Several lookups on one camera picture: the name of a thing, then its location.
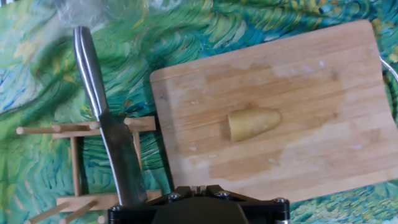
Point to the wooden peg rack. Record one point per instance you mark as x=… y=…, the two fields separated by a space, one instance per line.
x=143 y=124

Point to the wooden cutting board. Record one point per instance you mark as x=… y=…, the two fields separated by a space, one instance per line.
x=311 y=93

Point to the clear plastic bag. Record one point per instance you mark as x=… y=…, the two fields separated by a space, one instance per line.
x=81 y=12

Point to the steel kitchen knife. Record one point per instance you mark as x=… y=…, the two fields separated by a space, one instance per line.
x=93 y=77

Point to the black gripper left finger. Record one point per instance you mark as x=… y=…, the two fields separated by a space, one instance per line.
x=183 y=190

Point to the peeled potato piece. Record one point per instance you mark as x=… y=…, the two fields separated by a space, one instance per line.
x=253 y=123

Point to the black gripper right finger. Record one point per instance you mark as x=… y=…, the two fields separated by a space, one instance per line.
x=214 y=190

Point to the painted landscape tablecloth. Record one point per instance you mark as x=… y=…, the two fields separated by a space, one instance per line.
x=217 y=31

